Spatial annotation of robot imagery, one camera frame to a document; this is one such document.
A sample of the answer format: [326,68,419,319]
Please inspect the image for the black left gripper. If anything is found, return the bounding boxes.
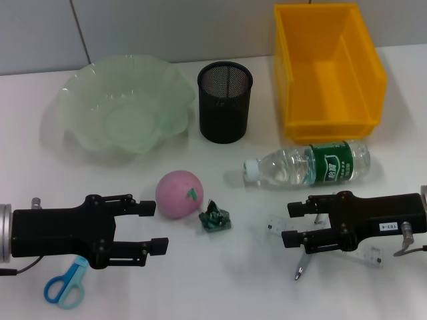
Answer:
[12,193,169,270]

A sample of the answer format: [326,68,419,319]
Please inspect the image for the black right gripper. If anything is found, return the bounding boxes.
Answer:
[282,191,427,256]

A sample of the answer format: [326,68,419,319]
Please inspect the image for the pink peach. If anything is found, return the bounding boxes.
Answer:
[155,169,204,219]

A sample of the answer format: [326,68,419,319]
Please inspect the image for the green plastic wrapper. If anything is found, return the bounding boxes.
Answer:
[199,199,232,233]

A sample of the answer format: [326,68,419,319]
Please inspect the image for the clear green-label water bottle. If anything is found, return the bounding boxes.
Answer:
[242,139,372,191]

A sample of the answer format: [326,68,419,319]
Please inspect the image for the silver ballpoint pen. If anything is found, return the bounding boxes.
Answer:
[293,213,324,281]

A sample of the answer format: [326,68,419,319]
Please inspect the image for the clear plastic ruler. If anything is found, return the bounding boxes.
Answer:
[266,215,384,269]

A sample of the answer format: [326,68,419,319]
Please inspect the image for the blue scissors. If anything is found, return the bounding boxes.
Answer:
[44,256,90,310]

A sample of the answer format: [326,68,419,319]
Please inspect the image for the pale green glass fruit plate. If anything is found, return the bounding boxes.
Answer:
[41,55,197,164]

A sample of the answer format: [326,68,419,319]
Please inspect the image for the black mesh pen cup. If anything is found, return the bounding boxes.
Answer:
[196,61,254,145]

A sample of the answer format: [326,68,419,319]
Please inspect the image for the silver right wrist connector plug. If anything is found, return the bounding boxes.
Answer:
[401,220,415,249]

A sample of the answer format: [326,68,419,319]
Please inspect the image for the yellow plastic bin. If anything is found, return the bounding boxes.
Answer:
[273,3,388,145]

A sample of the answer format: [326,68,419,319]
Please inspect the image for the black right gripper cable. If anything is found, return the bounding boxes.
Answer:
[393,245,427,257]

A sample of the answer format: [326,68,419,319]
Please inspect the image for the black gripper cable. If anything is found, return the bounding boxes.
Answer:
[393,245,427,257]
[0,255,45,276]

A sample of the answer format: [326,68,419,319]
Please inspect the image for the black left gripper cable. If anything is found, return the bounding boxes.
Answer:
[0,255,45,276]

